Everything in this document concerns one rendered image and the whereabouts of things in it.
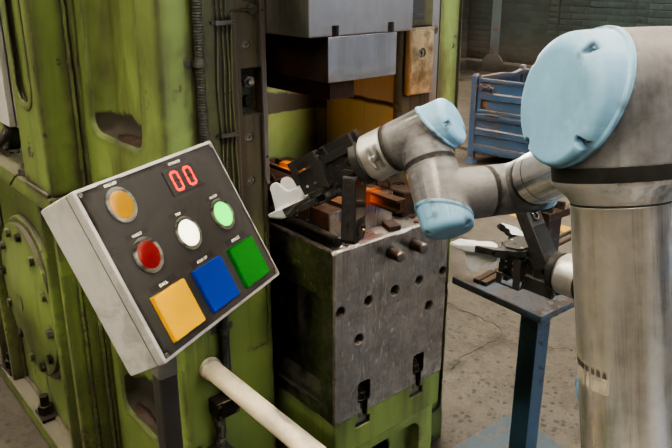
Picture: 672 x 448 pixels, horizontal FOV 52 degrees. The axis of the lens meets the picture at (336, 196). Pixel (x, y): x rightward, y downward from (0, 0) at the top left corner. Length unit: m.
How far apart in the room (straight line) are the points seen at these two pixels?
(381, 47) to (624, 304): 1.03
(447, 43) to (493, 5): 8.83
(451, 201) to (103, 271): 0.50
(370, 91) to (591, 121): 1.34
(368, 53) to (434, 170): 0.61
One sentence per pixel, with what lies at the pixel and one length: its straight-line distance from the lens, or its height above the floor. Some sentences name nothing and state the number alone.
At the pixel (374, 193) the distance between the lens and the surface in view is 1.57.
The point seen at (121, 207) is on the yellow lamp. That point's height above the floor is 1.16.
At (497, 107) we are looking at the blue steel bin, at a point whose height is 0.48.
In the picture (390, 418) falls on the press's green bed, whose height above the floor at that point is 0.40.
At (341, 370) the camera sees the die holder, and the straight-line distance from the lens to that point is 1.65.
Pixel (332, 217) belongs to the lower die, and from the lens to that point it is 1.54.
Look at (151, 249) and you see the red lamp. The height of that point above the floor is 1.10.
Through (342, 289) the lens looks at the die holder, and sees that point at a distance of 1.55.
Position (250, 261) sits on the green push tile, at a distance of 1.23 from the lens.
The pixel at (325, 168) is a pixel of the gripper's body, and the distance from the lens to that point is 1.07.
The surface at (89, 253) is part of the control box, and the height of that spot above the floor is 1.11.
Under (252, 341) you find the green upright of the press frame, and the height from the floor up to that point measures 0.64.
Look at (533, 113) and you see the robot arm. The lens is 0.65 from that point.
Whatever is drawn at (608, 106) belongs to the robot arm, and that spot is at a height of 1.40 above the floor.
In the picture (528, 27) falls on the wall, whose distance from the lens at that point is 10.40.
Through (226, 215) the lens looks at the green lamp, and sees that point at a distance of 1.23.
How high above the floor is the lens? 1.50
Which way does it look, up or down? 18 degrees down
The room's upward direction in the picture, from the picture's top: straight up
